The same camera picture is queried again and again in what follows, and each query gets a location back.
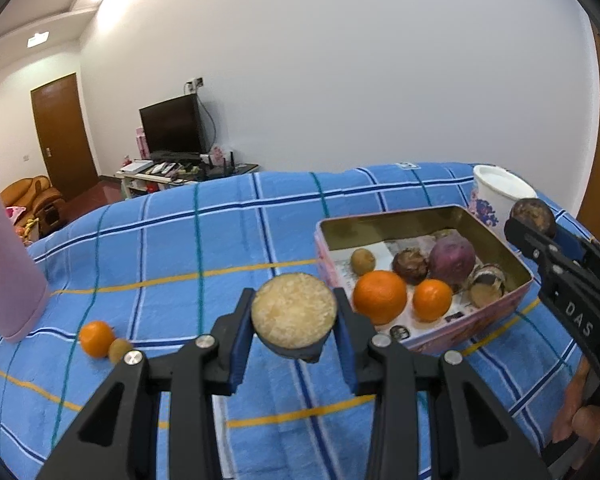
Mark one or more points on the blue plaid blanket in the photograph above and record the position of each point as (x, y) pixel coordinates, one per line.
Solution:
(180, 260)

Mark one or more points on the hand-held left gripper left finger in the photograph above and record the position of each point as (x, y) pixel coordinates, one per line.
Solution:
(240, 350)

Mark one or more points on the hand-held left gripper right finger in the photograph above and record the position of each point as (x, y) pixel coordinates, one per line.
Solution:
(347, 355)

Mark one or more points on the wall socket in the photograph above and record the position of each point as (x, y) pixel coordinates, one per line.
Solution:
(196, 82)

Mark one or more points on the cut taro piece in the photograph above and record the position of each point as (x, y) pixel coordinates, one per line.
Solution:
(293, 310)
(487, 284)

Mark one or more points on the newspaper lining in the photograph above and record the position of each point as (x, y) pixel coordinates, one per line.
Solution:
(387, 250)

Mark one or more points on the orange leather sofa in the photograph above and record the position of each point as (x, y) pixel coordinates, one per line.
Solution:
(30, 195)

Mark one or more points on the white television stand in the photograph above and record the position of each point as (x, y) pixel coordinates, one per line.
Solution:
(130, 183)

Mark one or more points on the black router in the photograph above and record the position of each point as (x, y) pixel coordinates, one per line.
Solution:
(227, 162)

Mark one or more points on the small tan round fruit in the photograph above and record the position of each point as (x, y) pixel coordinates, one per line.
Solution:
(120, 350)

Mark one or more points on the brown kiwi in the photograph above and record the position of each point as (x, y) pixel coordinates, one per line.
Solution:
(363, 261)

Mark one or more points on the flat white box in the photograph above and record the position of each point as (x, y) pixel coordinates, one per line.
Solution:
(139, 166)

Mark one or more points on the pink tin box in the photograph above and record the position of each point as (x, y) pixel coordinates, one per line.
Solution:
(445, 336)

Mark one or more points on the brown wooden door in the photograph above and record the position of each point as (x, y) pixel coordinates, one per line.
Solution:
(62, 130)

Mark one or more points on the purple beetroot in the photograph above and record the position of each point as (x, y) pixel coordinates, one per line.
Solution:
(452, 260)

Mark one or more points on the large orange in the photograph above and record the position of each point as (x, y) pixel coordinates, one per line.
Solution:
(380, 296)

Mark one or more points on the dark purple round fruit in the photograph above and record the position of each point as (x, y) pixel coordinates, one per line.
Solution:
(532, 215)
(410, 266)

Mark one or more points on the person's right hand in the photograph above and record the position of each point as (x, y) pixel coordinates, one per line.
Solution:
(587, 420)

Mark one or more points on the black television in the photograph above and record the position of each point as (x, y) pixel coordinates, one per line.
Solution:
(170, 125)

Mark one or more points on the small orange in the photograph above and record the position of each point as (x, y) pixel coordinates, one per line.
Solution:
(97, 339)
(432, 300)

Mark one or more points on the rectangular ceiling light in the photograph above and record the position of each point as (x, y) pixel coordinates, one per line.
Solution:
(36, 39)

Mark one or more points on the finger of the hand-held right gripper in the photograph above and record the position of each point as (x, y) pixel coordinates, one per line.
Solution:
(577, 249)
(535, 250)

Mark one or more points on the white floral cup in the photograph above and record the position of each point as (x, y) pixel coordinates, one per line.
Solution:
(500, 195)

